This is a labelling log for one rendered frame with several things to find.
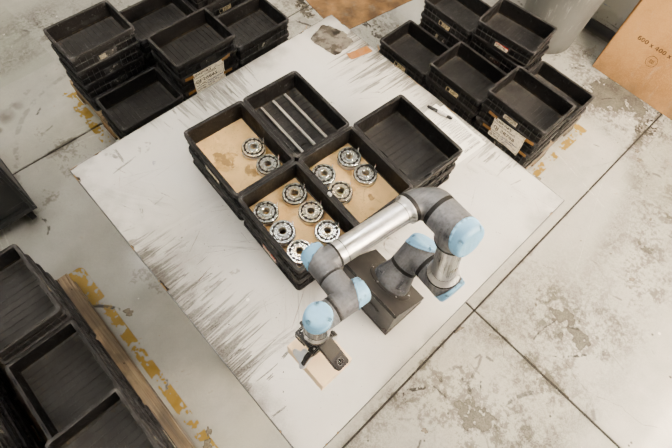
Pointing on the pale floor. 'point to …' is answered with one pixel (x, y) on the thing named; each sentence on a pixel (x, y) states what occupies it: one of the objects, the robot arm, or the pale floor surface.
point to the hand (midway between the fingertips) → (319, 353)
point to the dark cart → (13, 198)
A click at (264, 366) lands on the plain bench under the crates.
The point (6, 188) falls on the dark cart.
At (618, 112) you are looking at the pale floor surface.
